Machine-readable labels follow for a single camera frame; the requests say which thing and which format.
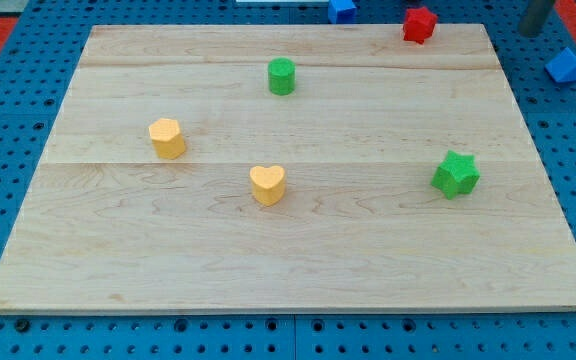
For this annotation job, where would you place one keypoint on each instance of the green star block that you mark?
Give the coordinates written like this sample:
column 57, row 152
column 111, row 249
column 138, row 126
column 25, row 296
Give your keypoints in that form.
column 456, row 175

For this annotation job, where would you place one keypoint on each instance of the blue cube block top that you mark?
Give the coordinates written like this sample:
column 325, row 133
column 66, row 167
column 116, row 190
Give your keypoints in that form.
column 341, row 11

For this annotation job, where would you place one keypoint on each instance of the red star block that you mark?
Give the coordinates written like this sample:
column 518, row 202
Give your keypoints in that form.
column 419, row 24

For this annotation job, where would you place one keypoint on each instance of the yellow heart block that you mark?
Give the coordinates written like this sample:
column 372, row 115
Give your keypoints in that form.
column 268, row 184

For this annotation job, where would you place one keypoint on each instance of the green cylinder block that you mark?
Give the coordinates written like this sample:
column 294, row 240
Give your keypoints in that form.
column 281, row 76

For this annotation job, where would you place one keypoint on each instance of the yellow hexagon block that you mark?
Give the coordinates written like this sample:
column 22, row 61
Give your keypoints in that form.
column 167, row 138

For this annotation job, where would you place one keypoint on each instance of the wooden board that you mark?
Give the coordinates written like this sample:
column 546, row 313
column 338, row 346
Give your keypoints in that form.
column 108, row 227

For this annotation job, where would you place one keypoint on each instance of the grey cylindrical robot tool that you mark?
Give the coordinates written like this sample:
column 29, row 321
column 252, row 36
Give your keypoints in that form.
column 534, row 17

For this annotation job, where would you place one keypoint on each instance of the blue block right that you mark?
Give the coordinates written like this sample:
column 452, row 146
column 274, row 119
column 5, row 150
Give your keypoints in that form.
column 562, row 68

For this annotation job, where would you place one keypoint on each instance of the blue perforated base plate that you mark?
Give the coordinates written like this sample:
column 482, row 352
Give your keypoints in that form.
column 42, row 44

